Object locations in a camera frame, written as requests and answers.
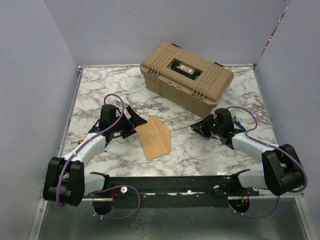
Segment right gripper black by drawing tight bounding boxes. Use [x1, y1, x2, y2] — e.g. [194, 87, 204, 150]
[190, 113, 223, 139]

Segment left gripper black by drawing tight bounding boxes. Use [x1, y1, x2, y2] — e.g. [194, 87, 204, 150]
[111, 106, 147, 138]

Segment brown paper envelope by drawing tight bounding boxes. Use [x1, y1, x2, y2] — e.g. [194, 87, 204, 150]
[135, 117, 171, 161]

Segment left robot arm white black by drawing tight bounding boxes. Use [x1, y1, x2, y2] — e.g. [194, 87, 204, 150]
[42, 104, 147, 207]

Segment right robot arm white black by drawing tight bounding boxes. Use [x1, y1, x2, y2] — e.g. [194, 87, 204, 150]
[190, 107, 308, 196]

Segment tan plastic tool case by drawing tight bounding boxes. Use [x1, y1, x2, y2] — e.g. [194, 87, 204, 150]
[139, 42, 234, 118]

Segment blue handled pliers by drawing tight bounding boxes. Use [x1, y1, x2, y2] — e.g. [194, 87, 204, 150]
[233, 116, 247, 132]

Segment black mounting base rail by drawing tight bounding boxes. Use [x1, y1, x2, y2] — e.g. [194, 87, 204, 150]
[88, 174, 259, 209]

